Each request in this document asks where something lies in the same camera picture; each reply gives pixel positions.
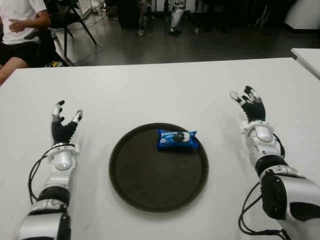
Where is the black folding chair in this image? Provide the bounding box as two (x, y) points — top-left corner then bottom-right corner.
(47, 0), (98, 61)

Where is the folded metal frame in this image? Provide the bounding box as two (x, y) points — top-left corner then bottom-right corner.
(254, 4), (272, 28)

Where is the rolling black stand frame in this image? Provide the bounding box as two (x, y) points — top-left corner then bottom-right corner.
(137, 0), (201, 36)

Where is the blue Oreo cookie pack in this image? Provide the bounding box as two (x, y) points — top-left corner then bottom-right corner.
(156, 128), (199, 152)

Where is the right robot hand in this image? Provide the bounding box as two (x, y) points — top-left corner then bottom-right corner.
(228, 85), (266, 124)

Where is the round dark brown tray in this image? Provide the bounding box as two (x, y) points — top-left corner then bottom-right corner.
(108, 122), (210, 213)

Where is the seated person in white shirt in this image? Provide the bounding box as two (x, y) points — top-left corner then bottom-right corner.
(0, 0), (52, 86)

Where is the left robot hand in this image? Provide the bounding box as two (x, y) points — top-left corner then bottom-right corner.
(51, 99), (84, 146)

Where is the white pillar base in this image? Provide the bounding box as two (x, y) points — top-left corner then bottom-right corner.
(284, 0), (320, 34)

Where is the white humanoid robot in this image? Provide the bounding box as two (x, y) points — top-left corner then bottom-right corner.
(168, 0), (187, 36)

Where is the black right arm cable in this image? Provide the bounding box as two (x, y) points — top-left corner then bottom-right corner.
(238, 133), (291, 240)

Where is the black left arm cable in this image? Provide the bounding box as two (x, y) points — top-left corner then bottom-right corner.
(28, 147), (55, 205)

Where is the black office chair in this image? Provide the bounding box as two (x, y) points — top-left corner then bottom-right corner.
(24, 27), (68, 67)

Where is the white floor cable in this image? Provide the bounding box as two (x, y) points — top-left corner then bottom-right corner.
(69, 14), (118, 66)

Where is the white side table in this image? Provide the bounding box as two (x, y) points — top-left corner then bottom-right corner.
(290, 47), (320, 81)

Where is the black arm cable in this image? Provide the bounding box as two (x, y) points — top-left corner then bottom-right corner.
(28, 147), (55, 205)
(238, 133), (291, 240)

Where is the black equipment cabinet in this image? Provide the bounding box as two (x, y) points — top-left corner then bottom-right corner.
(117, 0), (143, 28)

